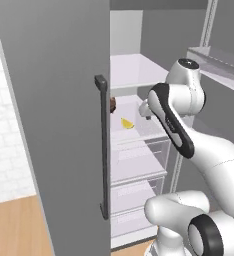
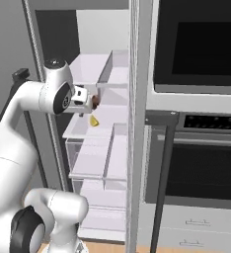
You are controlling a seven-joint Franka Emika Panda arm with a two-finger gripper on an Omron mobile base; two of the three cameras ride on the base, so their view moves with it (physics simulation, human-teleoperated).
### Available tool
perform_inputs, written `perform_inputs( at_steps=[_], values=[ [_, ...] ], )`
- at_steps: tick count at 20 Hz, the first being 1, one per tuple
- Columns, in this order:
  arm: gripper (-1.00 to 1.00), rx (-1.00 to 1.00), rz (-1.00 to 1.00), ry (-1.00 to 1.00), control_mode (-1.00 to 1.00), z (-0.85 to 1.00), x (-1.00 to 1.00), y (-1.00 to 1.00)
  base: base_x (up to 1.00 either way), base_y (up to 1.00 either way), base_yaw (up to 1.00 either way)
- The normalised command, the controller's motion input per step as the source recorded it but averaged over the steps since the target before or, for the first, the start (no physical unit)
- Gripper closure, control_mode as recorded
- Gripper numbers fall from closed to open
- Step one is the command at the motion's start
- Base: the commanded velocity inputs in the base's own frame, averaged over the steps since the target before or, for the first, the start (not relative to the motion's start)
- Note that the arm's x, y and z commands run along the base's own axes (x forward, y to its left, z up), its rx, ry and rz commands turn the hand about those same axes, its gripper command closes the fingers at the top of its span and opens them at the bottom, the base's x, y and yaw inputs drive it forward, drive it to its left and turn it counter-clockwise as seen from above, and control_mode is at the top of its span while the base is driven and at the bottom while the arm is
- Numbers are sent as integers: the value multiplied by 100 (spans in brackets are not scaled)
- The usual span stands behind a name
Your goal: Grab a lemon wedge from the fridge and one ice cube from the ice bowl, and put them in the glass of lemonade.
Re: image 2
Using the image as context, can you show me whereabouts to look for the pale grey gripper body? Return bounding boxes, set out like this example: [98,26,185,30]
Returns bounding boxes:
[66,97,94,116]

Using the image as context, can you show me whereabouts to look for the clear fridge shelf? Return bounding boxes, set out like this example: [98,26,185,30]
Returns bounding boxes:
[61,104,129,140]
[68,48,130,89]

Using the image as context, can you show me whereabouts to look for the yellow lemon wedge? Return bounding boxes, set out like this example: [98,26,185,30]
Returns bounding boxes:
[89,114,101,128]

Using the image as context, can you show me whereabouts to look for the clear fridge drawer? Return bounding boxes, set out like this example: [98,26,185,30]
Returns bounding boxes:
[71,179,127,243]
[65,123,129,182]

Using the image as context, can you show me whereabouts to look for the grey fridge door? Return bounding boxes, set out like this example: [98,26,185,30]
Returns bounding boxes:
[0,0,71,193]
[124,0,155,253]

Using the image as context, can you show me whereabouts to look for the grey fridge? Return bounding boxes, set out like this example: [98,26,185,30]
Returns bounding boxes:
[21,0,155,253]

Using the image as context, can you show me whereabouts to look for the brown round food item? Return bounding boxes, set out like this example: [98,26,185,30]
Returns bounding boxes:
[91,94,101,110]

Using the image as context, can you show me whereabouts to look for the black built-in microwave oven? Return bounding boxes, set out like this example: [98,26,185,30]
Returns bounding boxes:
[146,0,231,115]

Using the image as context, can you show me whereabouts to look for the white drawer front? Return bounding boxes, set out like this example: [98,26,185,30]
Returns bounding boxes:
[135,225,231,253]
[137,201,231,235]

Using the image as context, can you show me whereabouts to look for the dark fridge door handle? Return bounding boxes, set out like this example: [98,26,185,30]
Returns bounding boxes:
[144,111,181,253]

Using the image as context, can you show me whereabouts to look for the grey oven door handle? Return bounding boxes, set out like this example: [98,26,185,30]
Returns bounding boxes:
[156,133,231,148]

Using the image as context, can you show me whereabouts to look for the grey drawer handle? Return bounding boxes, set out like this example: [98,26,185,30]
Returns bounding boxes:
[185,218,211,227]
[179,239,204,248]

